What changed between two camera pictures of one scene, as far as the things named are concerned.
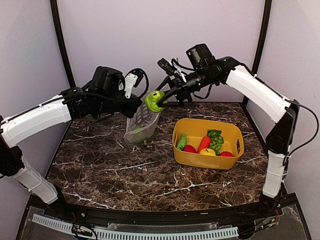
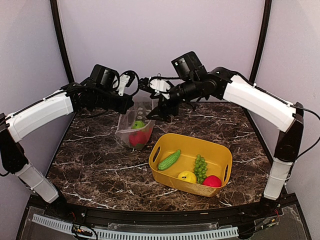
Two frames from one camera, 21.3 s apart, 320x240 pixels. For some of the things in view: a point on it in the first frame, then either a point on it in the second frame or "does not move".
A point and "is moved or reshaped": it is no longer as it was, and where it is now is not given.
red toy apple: [189, 148] -> [139, 138]
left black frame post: [54, 5] does not move
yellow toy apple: [207, 151] -> [187, 175]
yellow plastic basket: [195, 130] -> [190, 164]
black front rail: [79, 212] does not move
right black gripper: [180, 88] -> [163, 104]
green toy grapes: [217, 140] -> [200, 169]
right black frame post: [263, 37] does not move
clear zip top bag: [139, 126] is moved or reshaped
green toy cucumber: [182, 142] -> [169, 160]
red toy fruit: [226, 154] -> [212, 180]
